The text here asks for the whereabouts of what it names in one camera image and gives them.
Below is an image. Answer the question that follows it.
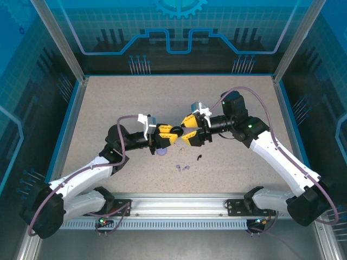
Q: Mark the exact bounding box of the aluminium table side rail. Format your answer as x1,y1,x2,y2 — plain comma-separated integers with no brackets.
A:
272,75,312,174
44,76,90,190

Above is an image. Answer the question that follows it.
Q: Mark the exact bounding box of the aluminium frame post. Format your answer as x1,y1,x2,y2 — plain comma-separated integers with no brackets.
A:
273,0,327,85
29,0,89,85

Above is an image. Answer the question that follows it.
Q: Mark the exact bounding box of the slotted grey cable duct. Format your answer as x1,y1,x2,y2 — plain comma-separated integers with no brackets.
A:
59,218,272,231

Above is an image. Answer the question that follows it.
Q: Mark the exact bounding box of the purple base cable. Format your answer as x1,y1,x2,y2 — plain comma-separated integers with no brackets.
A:
82,203,131,237
245,213,279,236

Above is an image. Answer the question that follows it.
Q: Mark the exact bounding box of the small LED circuit board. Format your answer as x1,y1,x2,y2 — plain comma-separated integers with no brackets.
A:
250,216,272,226
94,216,114,228

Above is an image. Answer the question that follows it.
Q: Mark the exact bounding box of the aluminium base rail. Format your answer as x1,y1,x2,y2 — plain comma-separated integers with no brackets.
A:
62,191,291,220

